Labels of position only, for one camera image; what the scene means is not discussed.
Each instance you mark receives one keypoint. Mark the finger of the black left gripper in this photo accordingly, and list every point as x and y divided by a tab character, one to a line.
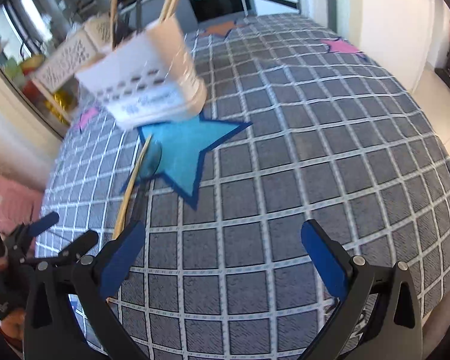
30	244

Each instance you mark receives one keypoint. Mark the white plastic utensil caddy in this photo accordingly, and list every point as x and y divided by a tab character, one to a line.
149	78

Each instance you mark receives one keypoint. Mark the chopstick in caddy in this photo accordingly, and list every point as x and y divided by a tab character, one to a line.
112	19

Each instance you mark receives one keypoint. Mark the left hand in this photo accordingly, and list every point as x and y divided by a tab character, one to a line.
13	325

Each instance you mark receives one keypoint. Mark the printed wooden chopstick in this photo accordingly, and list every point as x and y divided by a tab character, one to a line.
121	217

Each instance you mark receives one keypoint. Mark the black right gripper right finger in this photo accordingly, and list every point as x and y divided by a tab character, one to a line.
394	328

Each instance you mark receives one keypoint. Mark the pink cardboard box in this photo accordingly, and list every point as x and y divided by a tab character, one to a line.
18	205

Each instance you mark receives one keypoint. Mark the grey checked tablecloth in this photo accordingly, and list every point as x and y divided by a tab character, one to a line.
290	131

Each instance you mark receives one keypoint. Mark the white perforated storage rack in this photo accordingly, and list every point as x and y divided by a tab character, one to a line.
81	49

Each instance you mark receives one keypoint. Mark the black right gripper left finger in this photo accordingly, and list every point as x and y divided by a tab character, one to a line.
67	314

